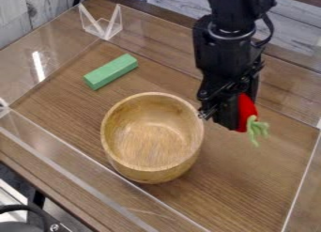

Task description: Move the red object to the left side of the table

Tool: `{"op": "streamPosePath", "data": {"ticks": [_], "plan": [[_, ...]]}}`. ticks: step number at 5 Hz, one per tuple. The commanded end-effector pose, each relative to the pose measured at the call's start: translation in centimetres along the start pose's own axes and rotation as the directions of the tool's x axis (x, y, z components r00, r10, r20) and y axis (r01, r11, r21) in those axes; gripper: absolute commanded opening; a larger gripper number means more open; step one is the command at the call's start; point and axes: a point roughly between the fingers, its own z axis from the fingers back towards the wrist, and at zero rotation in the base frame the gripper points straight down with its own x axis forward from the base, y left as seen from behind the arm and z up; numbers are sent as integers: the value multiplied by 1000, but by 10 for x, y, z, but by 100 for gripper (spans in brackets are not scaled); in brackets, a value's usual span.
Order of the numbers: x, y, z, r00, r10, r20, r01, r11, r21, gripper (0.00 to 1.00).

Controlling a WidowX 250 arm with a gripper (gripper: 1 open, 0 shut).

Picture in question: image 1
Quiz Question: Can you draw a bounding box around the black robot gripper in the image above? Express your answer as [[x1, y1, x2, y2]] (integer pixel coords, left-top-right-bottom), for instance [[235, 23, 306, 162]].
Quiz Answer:
[[191, 15, 263, 131]]

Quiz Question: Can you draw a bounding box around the red plush strawberry toy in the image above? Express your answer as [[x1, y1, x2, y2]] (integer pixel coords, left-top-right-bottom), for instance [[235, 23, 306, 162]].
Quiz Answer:
[[235, 93, 270, 147]]

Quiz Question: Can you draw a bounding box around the clear acrylic corner bracket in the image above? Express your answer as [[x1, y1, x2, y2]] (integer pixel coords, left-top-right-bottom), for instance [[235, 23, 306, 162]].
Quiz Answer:
[[77, 4, 122, 40]]

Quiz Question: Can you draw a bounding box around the green rectangular block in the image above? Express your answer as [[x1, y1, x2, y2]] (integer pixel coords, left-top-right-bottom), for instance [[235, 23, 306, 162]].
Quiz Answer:
[[82, 54, 137, 90]]

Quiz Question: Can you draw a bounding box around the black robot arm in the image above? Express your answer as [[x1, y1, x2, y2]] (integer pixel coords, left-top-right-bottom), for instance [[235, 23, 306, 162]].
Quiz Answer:
[[191, 0, 275, 132]]

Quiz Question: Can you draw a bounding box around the black metal frame with screw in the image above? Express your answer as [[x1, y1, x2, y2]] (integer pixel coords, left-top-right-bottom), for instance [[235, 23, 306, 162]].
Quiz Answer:
[[26, 191, 72, 232]]

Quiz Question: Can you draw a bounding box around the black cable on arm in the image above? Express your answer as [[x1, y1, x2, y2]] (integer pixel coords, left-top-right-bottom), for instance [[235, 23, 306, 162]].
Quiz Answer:
[[251, 13, 275, 49]]

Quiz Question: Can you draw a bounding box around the wooden bowl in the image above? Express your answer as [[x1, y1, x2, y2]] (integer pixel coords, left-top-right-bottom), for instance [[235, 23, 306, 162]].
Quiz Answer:
[[100, 92, 204, 184]]

